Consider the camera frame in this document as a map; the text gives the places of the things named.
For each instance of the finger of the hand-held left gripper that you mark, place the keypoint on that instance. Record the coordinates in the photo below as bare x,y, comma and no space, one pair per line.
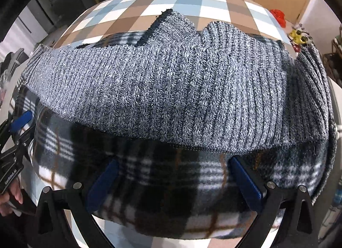
21,121

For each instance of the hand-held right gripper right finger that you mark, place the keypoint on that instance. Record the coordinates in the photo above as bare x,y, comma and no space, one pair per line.
247,183

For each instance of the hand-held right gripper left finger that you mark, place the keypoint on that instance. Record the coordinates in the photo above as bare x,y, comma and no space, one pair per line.
103,186

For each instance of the plaid lined grey knit jacket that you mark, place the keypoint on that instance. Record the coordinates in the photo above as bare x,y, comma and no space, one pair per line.
171,90

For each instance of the person's left hand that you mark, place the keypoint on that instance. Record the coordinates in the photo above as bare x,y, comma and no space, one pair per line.
10,202

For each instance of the dark grey refrigerator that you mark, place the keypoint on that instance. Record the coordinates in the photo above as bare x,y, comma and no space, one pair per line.
58,4

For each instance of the wooden shoe rack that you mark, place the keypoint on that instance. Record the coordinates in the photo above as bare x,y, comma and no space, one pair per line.
333,47

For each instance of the red bag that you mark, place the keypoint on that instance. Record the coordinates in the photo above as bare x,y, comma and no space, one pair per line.
278,15

